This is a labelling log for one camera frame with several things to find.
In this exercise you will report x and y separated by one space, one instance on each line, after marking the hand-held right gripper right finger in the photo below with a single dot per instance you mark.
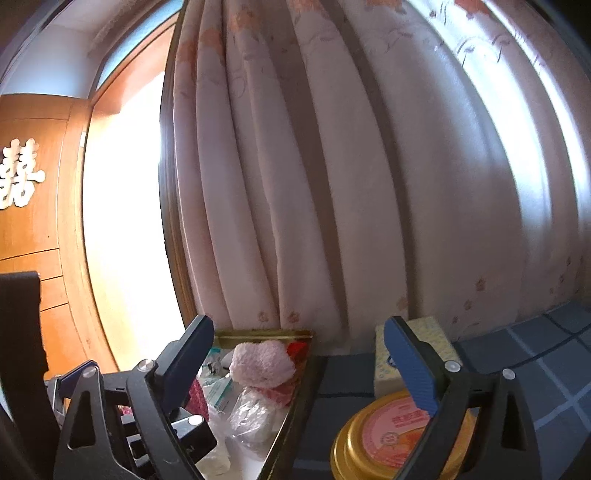
411 364

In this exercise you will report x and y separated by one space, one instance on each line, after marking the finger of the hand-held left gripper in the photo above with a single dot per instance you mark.
74 373
198 438

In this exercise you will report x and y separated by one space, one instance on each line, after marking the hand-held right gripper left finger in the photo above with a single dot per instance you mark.
184 364

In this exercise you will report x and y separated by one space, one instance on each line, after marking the teal white packet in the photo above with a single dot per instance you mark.
219 392

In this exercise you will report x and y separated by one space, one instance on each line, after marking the clear plastic packet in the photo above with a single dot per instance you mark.
254 420

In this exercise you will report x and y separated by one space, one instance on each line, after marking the pink fluffy cloth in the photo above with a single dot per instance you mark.
261 362

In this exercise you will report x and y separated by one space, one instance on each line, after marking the gold metal tin box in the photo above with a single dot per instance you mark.
291 415

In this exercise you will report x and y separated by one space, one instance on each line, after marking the yellow dotted tissue box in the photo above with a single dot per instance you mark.
438 341

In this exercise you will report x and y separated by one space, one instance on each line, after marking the gold round container pink lid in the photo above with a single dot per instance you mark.
383 429

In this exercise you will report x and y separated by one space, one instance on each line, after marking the blue plaid blanket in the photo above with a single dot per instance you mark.
531 369

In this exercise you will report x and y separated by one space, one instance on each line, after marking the wooden door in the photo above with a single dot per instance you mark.
46 230

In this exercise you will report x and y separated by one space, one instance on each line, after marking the pale paper-cut door decoration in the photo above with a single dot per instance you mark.
21 175

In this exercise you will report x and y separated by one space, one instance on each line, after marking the pale floral curtain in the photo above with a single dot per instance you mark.
369 161

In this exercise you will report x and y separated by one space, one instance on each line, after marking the wooden door frame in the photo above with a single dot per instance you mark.
76 207

